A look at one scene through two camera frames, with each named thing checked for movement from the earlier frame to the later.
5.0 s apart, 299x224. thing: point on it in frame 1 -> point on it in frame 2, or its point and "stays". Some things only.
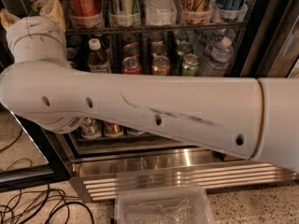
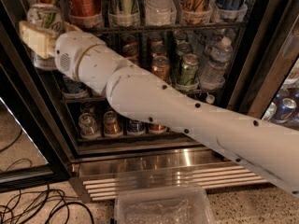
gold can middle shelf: [161, 65] stays
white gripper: [34, 28] -> [72, 51]
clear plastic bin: [163, 204] stays
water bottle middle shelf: [220, 59] stays
